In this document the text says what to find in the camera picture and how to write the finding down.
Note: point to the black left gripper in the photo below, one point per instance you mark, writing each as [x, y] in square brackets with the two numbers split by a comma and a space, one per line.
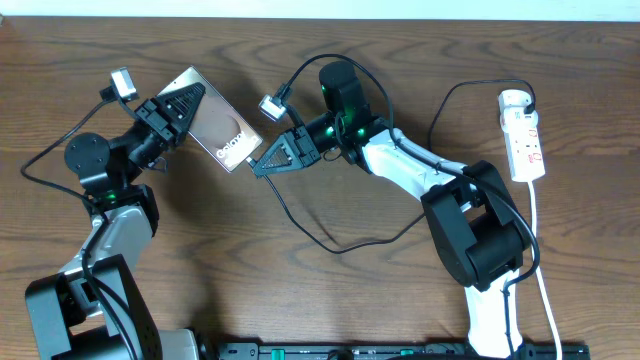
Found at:
[160, 120]

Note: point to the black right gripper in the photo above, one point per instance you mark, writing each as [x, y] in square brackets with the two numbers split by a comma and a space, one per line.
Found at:
[298, 150]

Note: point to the Galaxy smartphone with reflective screen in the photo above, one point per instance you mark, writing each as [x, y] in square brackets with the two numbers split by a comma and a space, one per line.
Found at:
[217, 126]

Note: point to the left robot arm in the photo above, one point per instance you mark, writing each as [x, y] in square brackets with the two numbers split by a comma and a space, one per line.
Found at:
[92, 308]

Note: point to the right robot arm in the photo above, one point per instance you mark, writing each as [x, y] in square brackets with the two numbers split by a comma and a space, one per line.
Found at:
[478, 233]

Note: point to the white USB charger plug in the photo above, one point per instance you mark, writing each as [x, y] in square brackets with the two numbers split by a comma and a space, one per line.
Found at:
[513, 98]

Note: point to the white power strip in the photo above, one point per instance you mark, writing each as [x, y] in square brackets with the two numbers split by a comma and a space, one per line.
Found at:
[522, 142]

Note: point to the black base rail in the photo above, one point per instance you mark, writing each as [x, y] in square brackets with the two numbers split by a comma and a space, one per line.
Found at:
[438, 349]

